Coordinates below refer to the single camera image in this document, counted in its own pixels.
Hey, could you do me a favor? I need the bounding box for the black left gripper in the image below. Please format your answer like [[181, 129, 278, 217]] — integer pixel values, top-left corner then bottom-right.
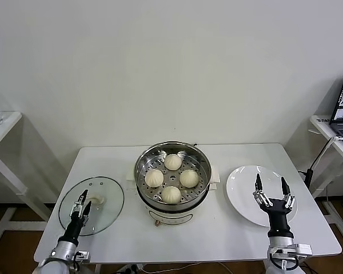
[[62, 190, 93, 245]]

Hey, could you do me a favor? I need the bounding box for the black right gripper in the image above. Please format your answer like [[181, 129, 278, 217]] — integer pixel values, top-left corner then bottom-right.
[[252, 173, 296, 238]]

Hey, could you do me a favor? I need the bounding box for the round glass pot lid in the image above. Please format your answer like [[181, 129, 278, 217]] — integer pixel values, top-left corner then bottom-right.
[[58, 176, 125, 237]]

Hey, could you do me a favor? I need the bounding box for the white steamed baozi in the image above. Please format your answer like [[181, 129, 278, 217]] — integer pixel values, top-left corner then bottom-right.
[[161, 185, 182, 204], [164, 154, 182, 171], [145, 168, 165, 188], [179, 169, 200, 188]]

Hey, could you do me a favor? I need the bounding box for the stainless steel steamer basket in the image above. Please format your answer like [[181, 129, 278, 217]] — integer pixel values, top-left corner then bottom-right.
[[134, 140, 213, 211]]

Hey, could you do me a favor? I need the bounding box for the round white plate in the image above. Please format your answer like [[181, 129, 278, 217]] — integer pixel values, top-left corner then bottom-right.
[[226, 165, 300, 228]]

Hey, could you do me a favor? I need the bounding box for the white electric cooking pot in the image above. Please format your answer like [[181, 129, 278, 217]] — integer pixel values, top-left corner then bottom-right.
[[126, 164, 221, 228]]

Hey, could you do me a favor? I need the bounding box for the white side table with jar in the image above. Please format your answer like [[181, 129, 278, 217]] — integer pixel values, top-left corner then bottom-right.
[[0, 110, 54, 248]]

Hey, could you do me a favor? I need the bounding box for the black cable with adapter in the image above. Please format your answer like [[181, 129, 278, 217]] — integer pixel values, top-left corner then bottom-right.
[[298, 139, 332, 188]]

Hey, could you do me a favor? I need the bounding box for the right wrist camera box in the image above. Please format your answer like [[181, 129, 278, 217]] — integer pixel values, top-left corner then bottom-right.
[[293, 243, 313, 255]]

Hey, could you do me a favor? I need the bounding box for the white laptop cable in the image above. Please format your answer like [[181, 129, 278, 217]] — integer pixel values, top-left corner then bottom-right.
[[328, 136, 343, 152]]

